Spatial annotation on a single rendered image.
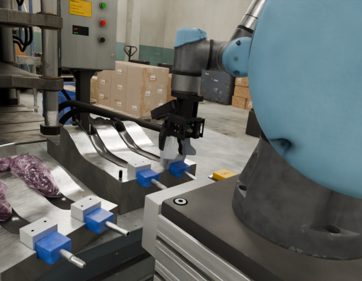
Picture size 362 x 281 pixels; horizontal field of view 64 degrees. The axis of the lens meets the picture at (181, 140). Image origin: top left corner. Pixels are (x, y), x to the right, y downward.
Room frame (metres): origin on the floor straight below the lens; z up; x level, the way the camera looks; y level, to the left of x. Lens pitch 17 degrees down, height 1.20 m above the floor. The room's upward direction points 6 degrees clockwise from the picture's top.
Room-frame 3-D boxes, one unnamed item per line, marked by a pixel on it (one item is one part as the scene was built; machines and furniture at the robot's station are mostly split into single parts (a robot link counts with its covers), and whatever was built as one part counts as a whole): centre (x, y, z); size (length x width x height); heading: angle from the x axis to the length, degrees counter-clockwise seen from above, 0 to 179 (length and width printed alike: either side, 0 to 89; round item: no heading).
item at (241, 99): (7.46, -1.63, 0.42); 0.86 x 0.33 x 0.83; 49
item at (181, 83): (0.75, 0.00, 1.12); 0.08 x 0.08 x 0.05
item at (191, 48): (0.75, 0.00, 1.20); 0.09 x 0.08 x 0.11; 93
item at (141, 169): (0.66, 0.07, 0.89); 0.13 x 0.05 x 0.05; 45
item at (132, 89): (5.17, 0.98, 0.47); 1.22 x 0.80 x 0.94; 53
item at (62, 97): (4.41, 1.87, 0.32); 0.60 x 0.41 x 0.22; 55
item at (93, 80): (5.99, 1.81, 0.34); 0.63 x 0.45 x 0.40; 49
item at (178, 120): (0.75, 0.00, 1.04); 0.09 x 0.08 x 0.12; 45
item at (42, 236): (0.42, 0.19, 0.86); 0.13 x 0.05 x 0.05; 62
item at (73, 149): (0.90, 0.21, 0.87); 0.50 x 0.26 x 0.14; 45
